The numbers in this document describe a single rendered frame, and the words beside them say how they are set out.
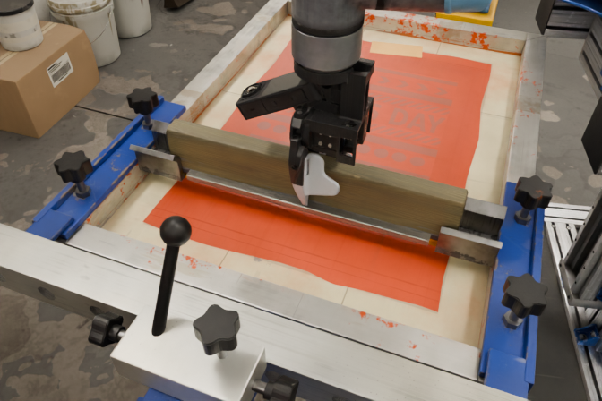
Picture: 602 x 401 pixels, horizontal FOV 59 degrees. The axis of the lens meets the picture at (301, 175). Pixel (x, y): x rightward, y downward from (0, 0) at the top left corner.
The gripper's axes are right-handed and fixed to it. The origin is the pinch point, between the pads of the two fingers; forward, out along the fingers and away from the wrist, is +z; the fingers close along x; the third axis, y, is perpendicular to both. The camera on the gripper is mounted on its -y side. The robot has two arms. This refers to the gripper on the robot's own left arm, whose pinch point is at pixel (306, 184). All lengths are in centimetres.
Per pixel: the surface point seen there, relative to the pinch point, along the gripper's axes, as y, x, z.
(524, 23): 38, 279, 101
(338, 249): 6.3, -4.9, 5.3
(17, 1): -176, 115, 52
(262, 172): -5.7, -1.5, -1.8
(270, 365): 6.4, -27.0, -2.9
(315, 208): 2.2, -2.4, 1.3
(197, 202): -15.4, -3.8, 5.3
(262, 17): -27, 47, 2
